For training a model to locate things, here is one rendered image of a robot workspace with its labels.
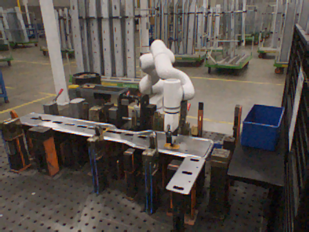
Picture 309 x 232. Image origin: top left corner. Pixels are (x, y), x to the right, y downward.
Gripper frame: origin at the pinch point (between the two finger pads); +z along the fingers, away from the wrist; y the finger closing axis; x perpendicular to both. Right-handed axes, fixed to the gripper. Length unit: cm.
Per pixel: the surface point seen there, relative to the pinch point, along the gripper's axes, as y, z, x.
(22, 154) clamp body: 12, 24, -102
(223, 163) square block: 12.2, 2.7, 29.1
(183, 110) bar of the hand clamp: -20.0, -8.5, -0.3
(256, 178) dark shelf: 19.7, 2.1, 43.5
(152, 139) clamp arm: 13.1, -4.3, -5.8
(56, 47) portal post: -281, -4, -332
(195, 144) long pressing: -6.3, 5.0, 11.3
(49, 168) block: 15, 28, -77
